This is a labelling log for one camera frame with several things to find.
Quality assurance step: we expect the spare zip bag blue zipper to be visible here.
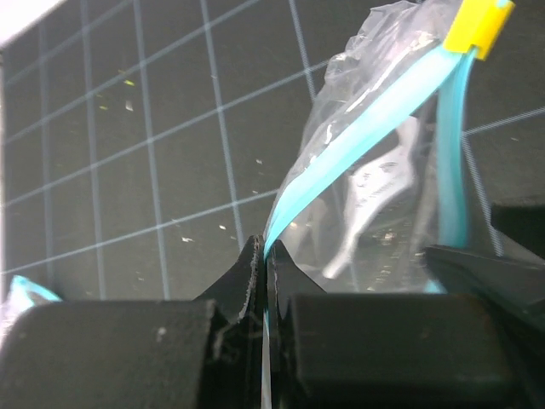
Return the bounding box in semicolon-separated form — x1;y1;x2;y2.
1;275;61;338

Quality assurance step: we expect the clear zip bag blue zipper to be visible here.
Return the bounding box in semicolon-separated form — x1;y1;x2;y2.
264;1;478;294

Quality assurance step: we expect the yellow zipper slider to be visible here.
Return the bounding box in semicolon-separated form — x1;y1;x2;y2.
443;0;515;60

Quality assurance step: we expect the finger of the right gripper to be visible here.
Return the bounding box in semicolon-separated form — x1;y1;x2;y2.
424;245;544;320
490;198;544;256

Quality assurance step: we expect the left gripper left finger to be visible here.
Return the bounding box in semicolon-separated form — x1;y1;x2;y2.
1;236;265;408

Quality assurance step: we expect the black gridded mat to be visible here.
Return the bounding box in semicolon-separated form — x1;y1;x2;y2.
0;0;545;303

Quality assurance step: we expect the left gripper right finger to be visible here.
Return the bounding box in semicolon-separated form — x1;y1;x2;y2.
267;242;544;408

